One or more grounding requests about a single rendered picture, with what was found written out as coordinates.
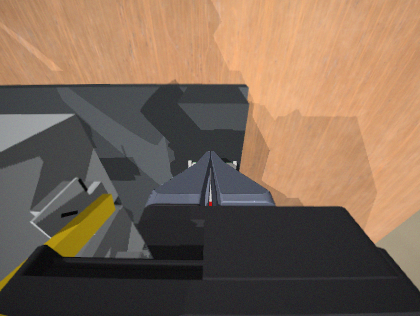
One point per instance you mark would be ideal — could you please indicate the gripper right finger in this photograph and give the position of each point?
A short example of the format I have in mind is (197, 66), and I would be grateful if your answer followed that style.
(230, 187)

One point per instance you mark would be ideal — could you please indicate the dark grey board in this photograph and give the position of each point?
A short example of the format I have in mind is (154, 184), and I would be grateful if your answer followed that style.
(142, 138)

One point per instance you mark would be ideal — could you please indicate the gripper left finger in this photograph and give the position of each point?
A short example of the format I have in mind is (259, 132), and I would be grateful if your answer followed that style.
(192, 186)

